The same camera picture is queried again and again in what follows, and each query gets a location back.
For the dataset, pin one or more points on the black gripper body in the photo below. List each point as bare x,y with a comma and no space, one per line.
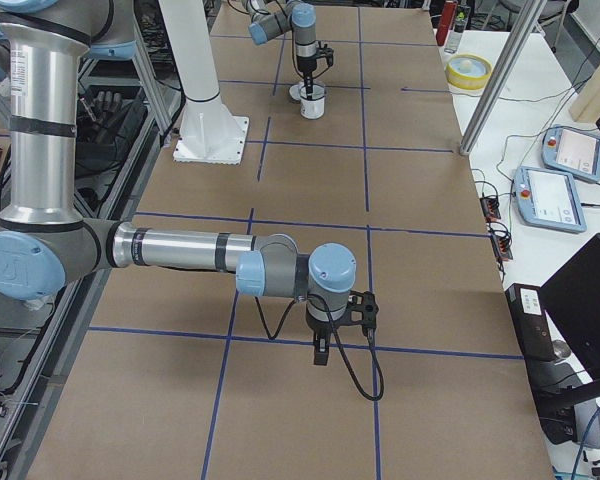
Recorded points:
321,329
306,65

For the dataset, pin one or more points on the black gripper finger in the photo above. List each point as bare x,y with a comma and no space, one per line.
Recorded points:
307,89
321,351

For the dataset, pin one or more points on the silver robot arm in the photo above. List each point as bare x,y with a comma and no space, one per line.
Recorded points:
45,243
297,17

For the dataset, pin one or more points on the white patterned mug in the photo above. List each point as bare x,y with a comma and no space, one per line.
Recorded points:
312,110

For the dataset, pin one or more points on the red bottle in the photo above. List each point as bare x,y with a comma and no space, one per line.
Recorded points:
445,21

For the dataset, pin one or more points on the yellow rimmed bowl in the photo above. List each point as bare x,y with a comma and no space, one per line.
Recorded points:
467,73

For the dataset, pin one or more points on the clear plastic bottle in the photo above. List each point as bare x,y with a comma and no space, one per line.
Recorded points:
455,33

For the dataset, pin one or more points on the near orange black adapter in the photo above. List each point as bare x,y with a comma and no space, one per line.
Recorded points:
501,248

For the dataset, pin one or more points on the orange black adapter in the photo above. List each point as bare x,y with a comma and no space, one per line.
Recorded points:
490,207
501,248

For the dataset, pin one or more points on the black computer box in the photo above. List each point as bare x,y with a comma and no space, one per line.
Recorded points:
530,322

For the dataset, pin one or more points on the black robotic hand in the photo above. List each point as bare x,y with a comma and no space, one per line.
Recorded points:
108,122

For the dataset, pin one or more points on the far orange black adapter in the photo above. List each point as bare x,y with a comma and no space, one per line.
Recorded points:
490,207

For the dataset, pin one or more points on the near teach pendant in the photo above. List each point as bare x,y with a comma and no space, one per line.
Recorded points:
548,199

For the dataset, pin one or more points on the teach pendant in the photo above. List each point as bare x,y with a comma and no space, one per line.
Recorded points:
548,199
573,151

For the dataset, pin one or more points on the black monitor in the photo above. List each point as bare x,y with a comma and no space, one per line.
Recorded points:
571,297

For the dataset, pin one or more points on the far teach pendant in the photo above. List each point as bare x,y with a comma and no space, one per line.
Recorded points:
573,151

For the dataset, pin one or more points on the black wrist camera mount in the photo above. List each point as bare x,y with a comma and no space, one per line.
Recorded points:
326,53
361,310

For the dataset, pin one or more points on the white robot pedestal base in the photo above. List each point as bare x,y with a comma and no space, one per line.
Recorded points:
208,132

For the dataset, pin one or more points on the aluminium frame post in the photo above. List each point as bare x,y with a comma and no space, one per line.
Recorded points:
527,18

